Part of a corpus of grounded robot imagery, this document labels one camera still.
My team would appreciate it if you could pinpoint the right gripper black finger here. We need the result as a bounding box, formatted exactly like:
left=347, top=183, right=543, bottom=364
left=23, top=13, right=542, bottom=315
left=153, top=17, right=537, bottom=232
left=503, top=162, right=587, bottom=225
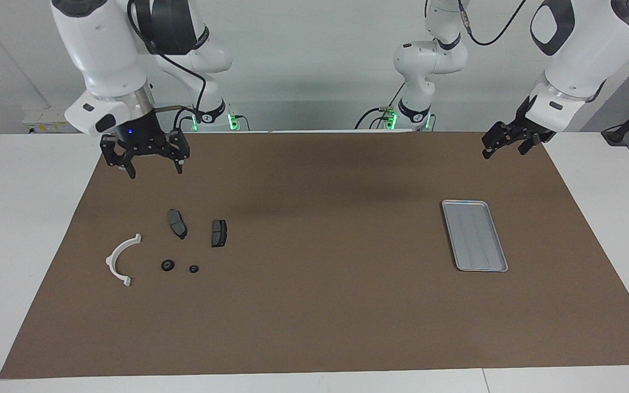
left=167, top=128, right=191, bottom=175
left=100, top=136, right=137, bottom=180

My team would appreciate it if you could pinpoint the silver metal tray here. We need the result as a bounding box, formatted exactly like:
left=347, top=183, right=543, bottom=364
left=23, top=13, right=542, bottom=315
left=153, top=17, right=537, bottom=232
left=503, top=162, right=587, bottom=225
left=441, top=199, right=509, bottom=272

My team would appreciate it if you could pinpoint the long dark brake pad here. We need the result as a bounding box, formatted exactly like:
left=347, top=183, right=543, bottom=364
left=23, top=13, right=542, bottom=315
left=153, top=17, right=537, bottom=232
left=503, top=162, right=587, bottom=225
left=168, top=209, right=188, bottom=240

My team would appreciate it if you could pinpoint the white power box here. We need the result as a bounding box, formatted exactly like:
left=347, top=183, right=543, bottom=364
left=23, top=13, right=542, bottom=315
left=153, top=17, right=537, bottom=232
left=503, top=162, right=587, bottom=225
left=22, top=106, right=75, bottom=134

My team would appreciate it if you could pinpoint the short dark brake pad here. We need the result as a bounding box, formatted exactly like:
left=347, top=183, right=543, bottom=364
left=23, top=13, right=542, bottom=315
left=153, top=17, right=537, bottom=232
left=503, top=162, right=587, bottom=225
left=211, top=219, right=229, bottom=248

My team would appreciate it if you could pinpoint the brown table mat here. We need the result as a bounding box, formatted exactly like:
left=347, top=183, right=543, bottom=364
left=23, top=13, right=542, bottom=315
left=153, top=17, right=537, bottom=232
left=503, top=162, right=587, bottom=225
left=0, top=131, right=629, bottom=380

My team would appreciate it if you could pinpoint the black base cable bundle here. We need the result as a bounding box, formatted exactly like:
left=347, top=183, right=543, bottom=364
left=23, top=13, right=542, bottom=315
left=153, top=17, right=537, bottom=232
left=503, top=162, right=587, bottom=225
left=173, top=105, right=250, bottom=133
left=354, top=105, right=397, bottom=132

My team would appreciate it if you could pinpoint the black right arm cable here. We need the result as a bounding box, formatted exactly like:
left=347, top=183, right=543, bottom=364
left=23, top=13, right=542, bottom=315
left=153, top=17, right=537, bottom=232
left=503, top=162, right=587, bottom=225
left=129, top=0, right=209, bottom=123

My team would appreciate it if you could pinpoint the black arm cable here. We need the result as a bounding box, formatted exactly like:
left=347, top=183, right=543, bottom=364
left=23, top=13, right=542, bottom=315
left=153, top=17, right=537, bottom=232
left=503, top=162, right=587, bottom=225
left=456, top=0, right=528, bottom=47
left=129, top=0, right=209, bottom=123

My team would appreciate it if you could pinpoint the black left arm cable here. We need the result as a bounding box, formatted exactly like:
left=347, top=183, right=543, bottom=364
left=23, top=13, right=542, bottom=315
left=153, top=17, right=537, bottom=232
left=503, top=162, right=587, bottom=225
left=456, top=0, right=528, bottom=47

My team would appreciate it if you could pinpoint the white semicircular bracket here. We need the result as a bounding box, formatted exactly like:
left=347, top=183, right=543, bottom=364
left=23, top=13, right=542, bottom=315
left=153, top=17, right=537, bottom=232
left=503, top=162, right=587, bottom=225
left=105, top=234, right=143, bottom=287

